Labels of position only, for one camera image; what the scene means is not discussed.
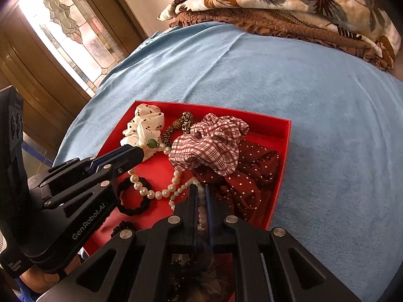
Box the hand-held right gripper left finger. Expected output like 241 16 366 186
35 184 199 302

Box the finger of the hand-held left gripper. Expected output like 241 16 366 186
43 149 147 210
39 145 142 187

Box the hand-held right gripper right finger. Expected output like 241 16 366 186
205 185 362 302

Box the small dark bracelet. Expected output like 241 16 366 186
110 220 134 238

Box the red tray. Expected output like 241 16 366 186
83 101 292 302

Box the red plaid scrunchie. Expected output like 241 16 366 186
168 113 250 177

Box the white pearl bead necklace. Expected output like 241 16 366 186
127 138 210 230

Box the grey sheer scrunchie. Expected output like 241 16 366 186
167 245 235 302

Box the leopard print hair clip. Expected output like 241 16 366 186
161 111 194 148

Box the person's left hand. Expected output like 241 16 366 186
19 252 83 294

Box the dark red dotted scrunchie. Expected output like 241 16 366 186
192 141 281 222

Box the white printed scrunchie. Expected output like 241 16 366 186
121 103 166 162

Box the wooden stained glass door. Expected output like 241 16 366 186
0 0 148 164

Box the blue bed sheet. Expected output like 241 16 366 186
53 22 403 302

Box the brown ruffled blanket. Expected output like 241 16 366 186
170 8 394 71

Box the black hair tie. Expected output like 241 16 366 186
117 176 152 216

